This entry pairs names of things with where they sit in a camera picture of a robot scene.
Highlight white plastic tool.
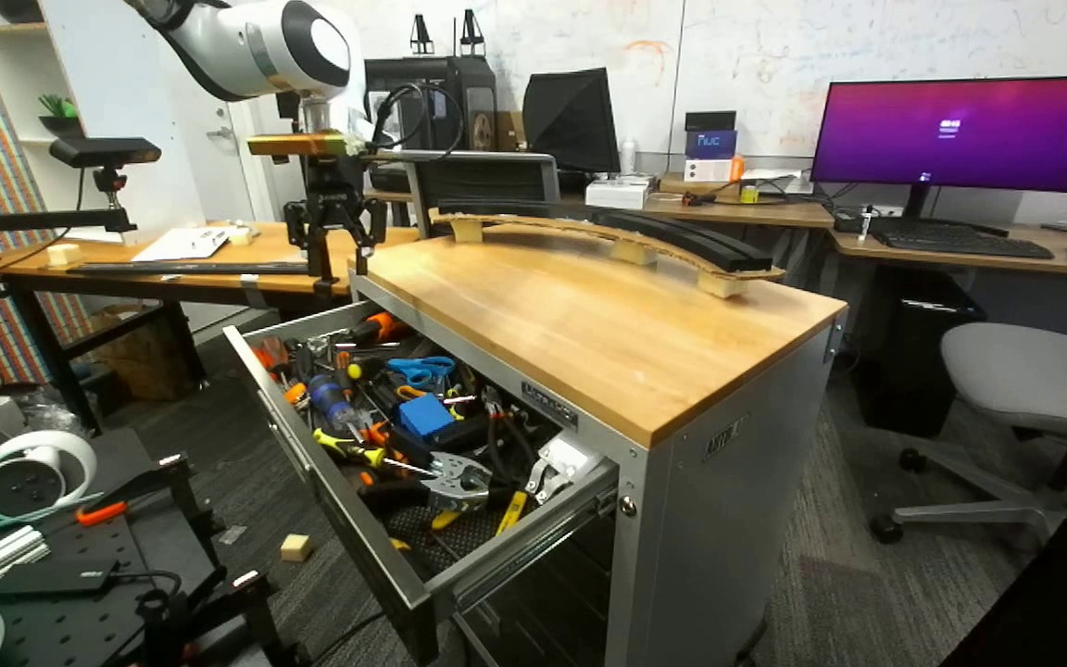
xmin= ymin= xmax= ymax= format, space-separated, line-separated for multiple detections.
xmin=524 ymin=432 xmax=611 ymax=507

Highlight blue and white carton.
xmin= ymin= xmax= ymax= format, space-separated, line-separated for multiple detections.
xmin=682 ymin=109 xmax=740 ymax=189

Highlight grey metal cabinet drawer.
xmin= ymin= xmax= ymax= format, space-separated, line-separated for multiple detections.
xmin=217 ymin=296 xmax=627 ymax=667

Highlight small white box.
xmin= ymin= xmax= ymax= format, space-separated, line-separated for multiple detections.
xmin=581 ymin=176 xmax=656 ymax=215

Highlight silver locking pliers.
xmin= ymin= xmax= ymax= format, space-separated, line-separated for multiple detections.
xmin=385 ymin=450 xmax=498 ymax=507

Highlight white paper booklet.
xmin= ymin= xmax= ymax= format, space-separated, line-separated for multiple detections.
xmin=130 ymin=223 xmax=258 ymax=267

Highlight white coiled tube ring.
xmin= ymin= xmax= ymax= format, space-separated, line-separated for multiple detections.
xmin=0 ymin=428 xmax=104 ymax=528

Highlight wooden desk with monitor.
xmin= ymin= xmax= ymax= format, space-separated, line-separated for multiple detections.
xmin=825 ymin=223 xmax=1067 ymax=286

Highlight wooden workbench with black legs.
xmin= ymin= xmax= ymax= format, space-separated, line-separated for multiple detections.
xmin=0 ymin=218 xmax=421 ymax=432

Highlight black horizontal clamp bar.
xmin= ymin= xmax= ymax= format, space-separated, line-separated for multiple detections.
xmin=0 ymin=204 xmax=142 ymax=241

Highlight long wooden back desk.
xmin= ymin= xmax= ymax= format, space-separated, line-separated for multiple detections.
xmin=362 ymin=181 xmax=836 ymax=239

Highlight light blue plastic clamp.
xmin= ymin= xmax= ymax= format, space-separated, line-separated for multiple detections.
xmin=379 ymin=351 xmax=462 ymax=388

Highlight grey tool cabinet wooden top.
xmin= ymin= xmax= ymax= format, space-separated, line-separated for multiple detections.
xmin=346 ymin=233 xmax=852 ymax=667

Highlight blue rectangular box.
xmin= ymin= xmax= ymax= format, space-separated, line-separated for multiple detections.
xmin=397 ymin=393 xmax=458 ymax=441

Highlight yellow black handled screwdriver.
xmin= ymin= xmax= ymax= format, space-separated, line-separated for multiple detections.
xmin=308 ymin=428 xmax=390 ymax=472

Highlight curved wooden bow piece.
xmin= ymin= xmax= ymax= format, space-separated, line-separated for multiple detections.
xmin=430 ymin=209 xmax=790 ymax=306

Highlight black perforated cart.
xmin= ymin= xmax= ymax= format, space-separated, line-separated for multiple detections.
xmin=0 ymin=422 xmax=304 ymax=667

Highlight black computer tower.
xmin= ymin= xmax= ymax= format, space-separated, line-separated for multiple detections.
xmin=856 ymin=270 xmax=987 ymax=438

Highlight black antenna stand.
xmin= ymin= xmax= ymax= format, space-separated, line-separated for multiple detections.
xmin=408 ymin=10 xmax=436 ymax=58
xmin=457 ymin=3 xmax=489 ymax=58

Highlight black computer case with picture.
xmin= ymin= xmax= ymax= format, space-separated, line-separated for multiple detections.
xmin=358 ymin=54 xmax=499 ymax=156

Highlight black monitor seen from behind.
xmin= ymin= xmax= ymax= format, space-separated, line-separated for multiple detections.
xmin=519 ymin=65 xmax=624 ymax=198

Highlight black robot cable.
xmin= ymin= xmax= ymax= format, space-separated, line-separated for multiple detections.
xmin=367 ymin=77 xmax=436 ymax=159

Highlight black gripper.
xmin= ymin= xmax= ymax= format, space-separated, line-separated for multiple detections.
xmin=280 ymin=156 xmax=390 ymax=254

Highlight black computer keyboard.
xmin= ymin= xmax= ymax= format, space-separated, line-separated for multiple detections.
xmin=863 ymin=215 xmax=1055 ymax=262

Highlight orange handled small tool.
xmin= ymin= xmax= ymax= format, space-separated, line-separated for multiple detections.
xmin=72 ymin=496 xmax=134 ymax=533

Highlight black stereo camera on clamp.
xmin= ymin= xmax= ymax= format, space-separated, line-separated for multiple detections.
xmin=45 ymin=133 xmax=166 ymax=170

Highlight yellow handled tool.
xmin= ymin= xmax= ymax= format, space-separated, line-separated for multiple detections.
xmin=489 ymin=487 xmax=534 ymax=539

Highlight grey office chair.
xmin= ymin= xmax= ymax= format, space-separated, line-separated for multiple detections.
xmin=868 ymin=318 xmax=1067 ymax=549

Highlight curved black bar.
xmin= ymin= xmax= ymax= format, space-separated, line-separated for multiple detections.
xmin=581 ymin=204 xmax=777 ymax=278

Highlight purple screen computer monitor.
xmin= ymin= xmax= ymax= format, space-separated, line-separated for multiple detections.
xmin=807 ymin=71 xmax=1067 ymax=198

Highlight blue handled screwdriver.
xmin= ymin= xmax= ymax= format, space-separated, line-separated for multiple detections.
xmin=304 ymin=371 xmax=358 ymax=433

